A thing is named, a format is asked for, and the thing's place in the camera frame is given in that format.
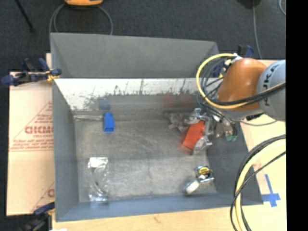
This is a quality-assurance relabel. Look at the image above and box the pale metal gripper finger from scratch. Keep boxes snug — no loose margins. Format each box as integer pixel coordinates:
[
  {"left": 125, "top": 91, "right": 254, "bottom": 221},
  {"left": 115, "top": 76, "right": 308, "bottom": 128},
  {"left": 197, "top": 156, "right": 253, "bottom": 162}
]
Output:
[
  {"left": 193, "top": 108, "right": 209, "bottom": 125},
  {"left": 192, "top": 135, "right": 214, "bottom": 155}
]

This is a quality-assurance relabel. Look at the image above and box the orange block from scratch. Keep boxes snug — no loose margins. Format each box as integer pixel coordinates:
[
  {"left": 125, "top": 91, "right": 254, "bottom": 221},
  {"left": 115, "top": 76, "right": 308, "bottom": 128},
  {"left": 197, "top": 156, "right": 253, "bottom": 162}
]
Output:
[{"left": 181, "top": 121, "right": 206, "bottom": 151}]

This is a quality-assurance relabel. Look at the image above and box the white pink crumpled packet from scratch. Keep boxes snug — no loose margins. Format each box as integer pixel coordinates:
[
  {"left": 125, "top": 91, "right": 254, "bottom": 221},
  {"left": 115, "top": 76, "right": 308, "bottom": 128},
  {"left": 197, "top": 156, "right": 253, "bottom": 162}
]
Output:
[{"left": 165, "top": 112, "right": 193, "bottom": 132}]

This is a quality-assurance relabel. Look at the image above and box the yellow and silver small object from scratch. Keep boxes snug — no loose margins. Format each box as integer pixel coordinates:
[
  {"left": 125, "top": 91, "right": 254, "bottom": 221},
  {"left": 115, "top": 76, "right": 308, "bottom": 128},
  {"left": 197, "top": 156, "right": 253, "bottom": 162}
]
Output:
[{"left": 195, "top": 166, "right": 215, "bottom": 183}]

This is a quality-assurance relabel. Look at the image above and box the white round object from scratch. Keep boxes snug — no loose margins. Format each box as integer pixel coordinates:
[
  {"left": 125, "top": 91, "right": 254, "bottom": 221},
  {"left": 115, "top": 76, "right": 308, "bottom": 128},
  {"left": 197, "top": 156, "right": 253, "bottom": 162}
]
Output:
[{"left": 184, "top": 180, "right": 201, "bottom": 194}]

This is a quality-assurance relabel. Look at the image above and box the grey metal bin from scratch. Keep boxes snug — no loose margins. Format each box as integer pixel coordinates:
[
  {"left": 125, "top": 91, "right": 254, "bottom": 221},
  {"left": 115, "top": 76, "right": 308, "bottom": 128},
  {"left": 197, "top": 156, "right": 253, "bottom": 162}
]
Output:
[{"left": 49, "top": 32, "right": 263, "bottom": 222}]

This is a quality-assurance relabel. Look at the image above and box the blue block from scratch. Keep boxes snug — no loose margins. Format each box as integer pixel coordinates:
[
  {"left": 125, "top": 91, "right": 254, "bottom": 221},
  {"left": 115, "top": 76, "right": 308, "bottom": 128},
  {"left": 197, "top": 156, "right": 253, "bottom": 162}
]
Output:
[{"left": 103, "top": 112, "right": 116, "bottom": 133}]

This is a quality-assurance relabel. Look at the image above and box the clear glass object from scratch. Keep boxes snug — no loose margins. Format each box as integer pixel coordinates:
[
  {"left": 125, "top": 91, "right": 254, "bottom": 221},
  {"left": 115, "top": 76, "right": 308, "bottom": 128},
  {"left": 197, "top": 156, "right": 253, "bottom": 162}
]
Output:
[{"left": 87, "top": 156, "right": 111, "bottom": 203}]

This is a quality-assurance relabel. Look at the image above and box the brown cardboard board red print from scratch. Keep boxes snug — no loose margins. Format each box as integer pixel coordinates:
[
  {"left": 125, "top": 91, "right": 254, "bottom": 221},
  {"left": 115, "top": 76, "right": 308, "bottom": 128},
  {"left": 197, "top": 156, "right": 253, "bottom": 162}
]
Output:
[{"left": 6, "top": 71, "right": 56, "bottom": 217}]

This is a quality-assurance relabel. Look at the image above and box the black cylinder on white bracket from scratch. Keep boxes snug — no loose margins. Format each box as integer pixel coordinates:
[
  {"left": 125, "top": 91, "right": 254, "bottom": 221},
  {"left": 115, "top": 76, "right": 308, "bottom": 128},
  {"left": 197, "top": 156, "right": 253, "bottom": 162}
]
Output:
[{"left": 245, "top": 112, "right": 265, "bottom": 121}]

